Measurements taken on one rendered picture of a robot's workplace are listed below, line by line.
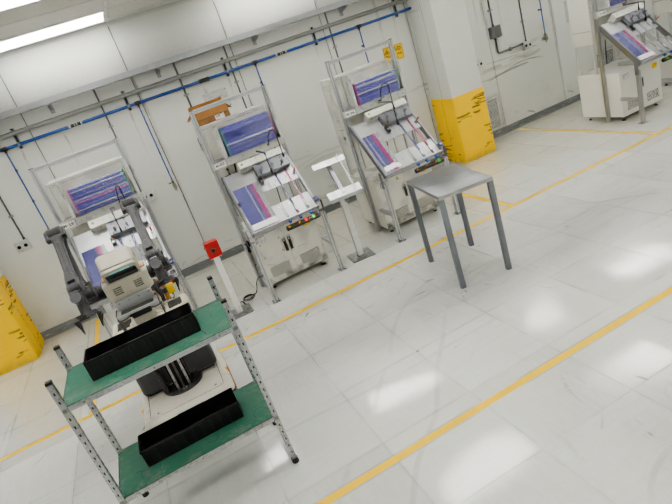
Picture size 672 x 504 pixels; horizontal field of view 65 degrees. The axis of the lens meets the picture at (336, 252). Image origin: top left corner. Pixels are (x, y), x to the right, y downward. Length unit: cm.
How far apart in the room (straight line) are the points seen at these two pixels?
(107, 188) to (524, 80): 620
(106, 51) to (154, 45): 51
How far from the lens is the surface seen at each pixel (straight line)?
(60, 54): 671
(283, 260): 542
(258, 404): 323
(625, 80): 783
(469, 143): 762
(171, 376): 389
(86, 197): 521
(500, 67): 858
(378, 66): 601
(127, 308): 343
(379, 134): 568
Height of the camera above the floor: 209
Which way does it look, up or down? 21 degrees down
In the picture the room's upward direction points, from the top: 19 degrees counter-clockwise
